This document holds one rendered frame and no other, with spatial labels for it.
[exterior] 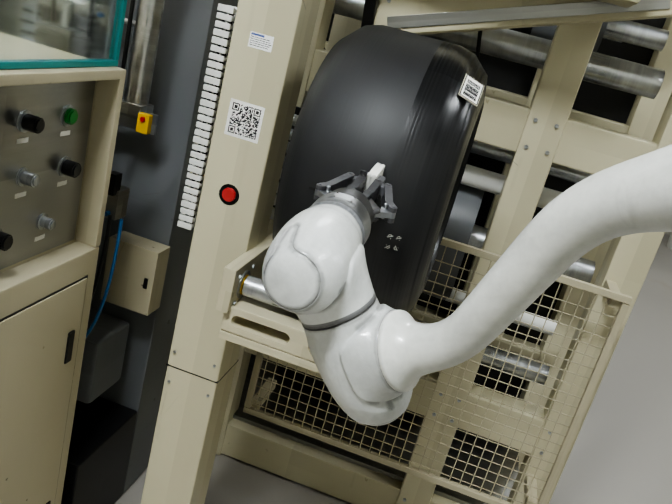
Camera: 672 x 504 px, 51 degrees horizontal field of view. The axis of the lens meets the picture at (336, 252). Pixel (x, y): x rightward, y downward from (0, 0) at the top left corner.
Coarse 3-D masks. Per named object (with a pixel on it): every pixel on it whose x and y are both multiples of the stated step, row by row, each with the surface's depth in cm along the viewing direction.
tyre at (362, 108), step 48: (336, 48) 131; (384, 48) 127; (432, 48) 129; (336, 96) 121; (384, 96) 121; (432, 96) 121; (336, 144) 120; (384, 144) 119; (432, 144) 118; (288, 192) 125; (432, 192) 120; (384, 240) 122; (432, 240) 125; (384, 288) 128
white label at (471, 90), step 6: (468, 78) 125; (462, 84) 124; (468, 84) 124; (474, 84) 125; (480, 84) 126; (462, 90) 123; (468, 90) 123; (474, 90) 124; (480, 90) 125; (462, 96) 122; (468, 96) 123; (474, 96) 123; (480, 96) 124; (474, 102) 123
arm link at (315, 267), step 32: (288, 224) 84; (320, 224) 83; (352, 224) 87; (288, 256) 78; (320, 256) 79; (352, 256) 84; (288, 288) 79; (320, 288) 78; (352, 288) 83; (320, 320) 85
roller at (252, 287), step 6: (246, 276) 146; (252, 276) 146; (246, 282) 145; (252, 282) 145; (258, 282) 145; (240, 288) 145; (246, 288) 144; (252, 288) 144; (258, 288) 144; (240, 294) 146; (246, 294) 145; (252, 294) 145; (258, 294) 144; (264, 294) 144; (258, 300) 145; (264, 300) 144; (270, 300) 144; (276, 306) 145
